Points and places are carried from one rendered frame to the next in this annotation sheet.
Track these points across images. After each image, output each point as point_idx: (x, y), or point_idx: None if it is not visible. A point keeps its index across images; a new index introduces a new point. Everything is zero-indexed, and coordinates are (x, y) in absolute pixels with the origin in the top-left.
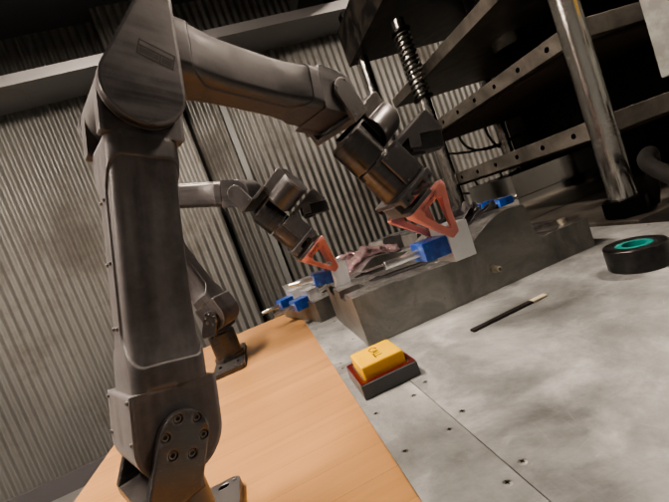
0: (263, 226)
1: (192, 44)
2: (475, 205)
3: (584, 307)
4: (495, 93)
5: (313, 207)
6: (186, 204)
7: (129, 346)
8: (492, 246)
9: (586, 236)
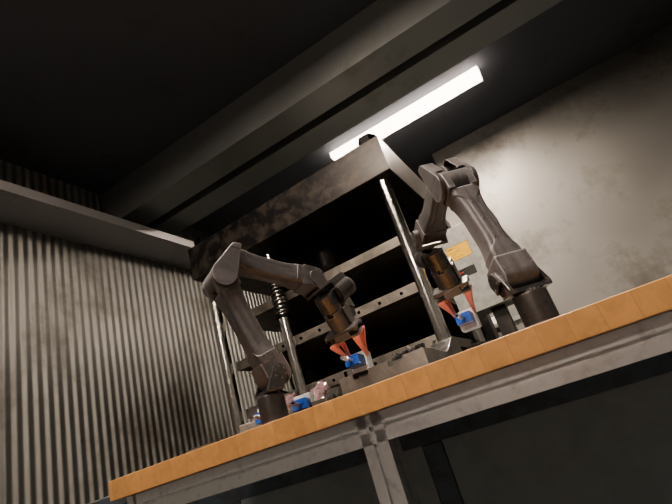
0: (328, 305)
1: None
2: (419, 346)
3: None
4: (359, 316)
5: (350, 308)
6: (268, 272)
7: (510, 238)
8: (455, 353)
9: None
